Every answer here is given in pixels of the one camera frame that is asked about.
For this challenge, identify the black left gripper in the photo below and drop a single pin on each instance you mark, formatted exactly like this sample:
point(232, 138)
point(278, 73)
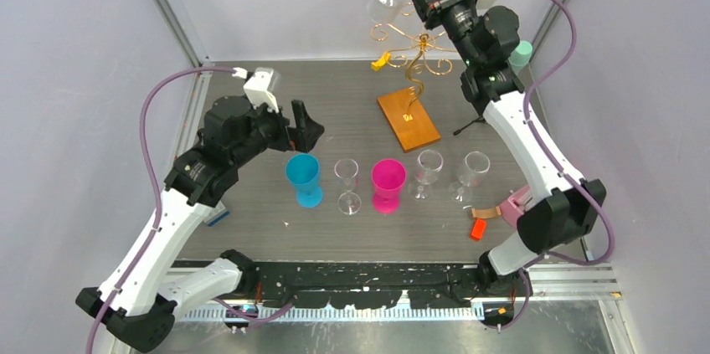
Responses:
point(308, 132)

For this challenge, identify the blue wine glass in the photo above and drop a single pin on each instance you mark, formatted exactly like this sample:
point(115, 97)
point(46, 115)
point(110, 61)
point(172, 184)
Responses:
point(303, 173)

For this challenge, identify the clear flute glass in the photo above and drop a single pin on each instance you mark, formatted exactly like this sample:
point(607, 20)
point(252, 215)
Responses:
point(346, 170)

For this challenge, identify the pink wine glass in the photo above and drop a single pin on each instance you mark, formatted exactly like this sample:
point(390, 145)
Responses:
point(388, 178)

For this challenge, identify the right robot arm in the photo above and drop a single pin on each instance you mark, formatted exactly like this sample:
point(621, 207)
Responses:
point(565, 204)

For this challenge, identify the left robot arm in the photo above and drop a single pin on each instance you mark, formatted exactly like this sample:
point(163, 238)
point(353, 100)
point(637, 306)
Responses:
point(136, 304)

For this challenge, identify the yellow block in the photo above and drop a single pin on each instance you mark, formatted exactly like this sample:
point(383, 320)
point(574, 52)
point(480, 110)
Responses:
point(382, 61)

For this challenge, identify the green microphone on tripod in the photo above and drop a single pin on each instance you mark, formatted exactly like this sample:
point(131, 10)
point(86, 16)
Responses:
point(479, 89)

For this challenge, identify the black base bar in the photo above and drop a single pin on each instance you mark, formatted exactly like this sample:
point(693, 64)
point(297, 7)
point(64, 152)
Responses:
point(365, 285)

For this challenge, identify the small orange block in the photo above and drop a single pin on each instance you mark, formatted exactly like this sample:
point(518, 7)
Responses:
point(478, 229)

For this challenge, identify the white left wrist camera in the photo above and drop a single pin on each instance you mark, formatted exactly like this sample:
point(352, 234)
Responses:
point(260, 87)

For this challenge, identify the gold wire glass rack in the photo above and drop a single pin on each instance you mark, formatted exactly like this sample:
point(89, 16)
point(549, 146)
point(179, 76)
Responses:
point(402, 109)

